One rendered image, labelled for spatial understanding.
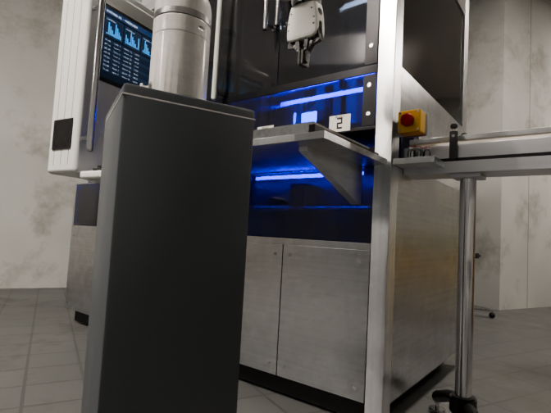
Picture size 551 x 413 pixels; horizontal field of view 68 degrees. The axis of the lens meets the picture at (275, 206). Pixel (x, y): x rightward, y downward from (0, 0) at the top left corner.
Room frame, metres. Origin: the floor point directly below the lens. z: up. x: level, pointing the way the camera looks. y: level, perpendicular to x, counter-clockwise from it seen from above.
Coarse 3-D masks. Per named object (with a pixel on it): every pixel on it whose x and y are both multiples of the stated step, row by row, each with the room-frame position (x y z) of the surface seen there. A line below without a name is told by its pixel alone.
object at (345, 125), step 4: (332, 116) 1.44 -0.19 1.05; (336, 116) 1.43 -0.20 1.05; (340, 116) 1.42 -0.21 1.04; (344, 116) 1.41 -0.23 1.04; (348, 116) 1.40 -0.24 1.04; (332, 120) 1.44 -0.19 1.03; (336, 120) 1.43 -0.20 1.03; (340, 120) 1.42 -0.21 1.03; (344, 120) 1.41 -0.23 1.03; (348, 120) 1.40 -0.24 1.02; (332, 124) 1.44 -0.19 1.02; (336, 124) 1.43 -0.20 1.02; (340, 124) 1.42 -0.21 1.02; (344, 124) 1.41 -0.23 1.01; (348, 124) 1.40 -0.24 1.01; (332, 128) 1.44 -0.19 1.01; (344, 128) 1.41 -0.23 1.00; (348, 128) 1.40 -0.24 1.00
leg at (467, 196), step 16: (464, 176) 1.28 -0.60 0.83; (480, 176) 1.26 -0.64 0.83; (464, 192) 1.30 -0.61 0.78; (464, 208) 1.30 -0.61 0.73; (464, 224) 1.30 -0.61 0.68; (464, 240) 1.30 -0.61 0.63; (464, 256) 1.30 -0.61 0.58; (464, 272) 1.30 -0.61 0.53; (464, 288) 1.30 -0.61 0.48; (464, 304) 1.30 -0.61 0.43; (464, 320) 1.30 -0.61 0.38; (464, 336) 1.30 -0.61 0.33; (464, 352) 1.30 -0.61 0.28; (464, 368) 1.30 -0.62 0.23; (464, 384) 1.29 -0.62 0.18
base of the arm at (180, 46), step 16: (160, 16) 0.79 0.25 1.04; (176, 16) 0.78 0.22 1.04; (192, 16) 0.79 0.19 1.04; (160, 32) 0.79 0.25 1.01; (176, 32) 0.78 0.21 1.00; (192, 32) 0.79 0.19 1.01; (208, 32) 0.83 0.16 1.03; (160, 48) 0.79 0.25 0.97; (176, 48) 0.78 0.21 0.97; (192, 48) 0.79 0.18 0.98; (208, 48) 0.84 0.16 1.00; (160, 64) 0.79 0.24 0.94; (176, 64) 0.78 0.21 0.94; (192, 64) 0.80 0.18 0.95; (208, 64) 0.85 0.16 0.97; (160, 80) 0.79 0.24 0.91; (176, 80) 0.78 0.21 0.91; (192, 80) 0.80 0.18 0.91; (192, 96) 0.76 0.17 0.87
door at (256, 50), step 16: (208, 0) 1.88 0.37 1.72; (224, 0) 1.82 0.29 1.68; (240, 0) 1.75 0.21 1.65; (256, 0) 1.70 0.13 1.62; (272, 0) 1.64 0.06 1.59; (224, 16) 1.81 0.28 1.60; (240, 16) 1.75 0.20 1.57; (256, 16) 1.69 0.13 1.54; (272, 16) 1.64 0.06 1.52; (224, 32) 1.81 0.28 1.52; (240, 32) 1.75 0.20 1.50; (256, 32) 1.69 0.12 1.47; (272, 32) 1.64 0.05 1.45; (224, 48) 1.81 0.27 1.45; (240, 48) 1.74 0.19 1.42; (256, 48) 1.69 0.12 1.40; (272, 48) 1.63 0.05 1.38; (224, 64) 1.80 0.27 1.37; (240, 64) 1.74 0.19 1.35; (256, 64) 1.68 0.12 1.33; (272, 64) 1.63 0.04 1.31; (208, 80) 1.86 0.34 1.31; (224, 80) 1.80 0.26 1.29; (240, 80) 1.74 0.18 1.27; (256, 80) 1.68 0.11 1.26; (272, 80) 1.63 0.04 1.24; (208, 96) 1.86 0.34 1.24
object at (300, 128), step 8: (272, 128) 1.13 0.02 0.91; (280, 128) 1.11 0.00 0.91; (288, 128) 1.10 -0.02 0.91; (296, 128) 1.08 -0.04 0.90; (304, 128) 1.06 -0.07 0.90; (256, 136) 1.17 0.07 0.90; (264, 136) 1.15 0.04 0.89; (272, 136) 1.13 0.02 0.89; (344, 136) 1.18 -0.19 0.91; (360, 144) 1.26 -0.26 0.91
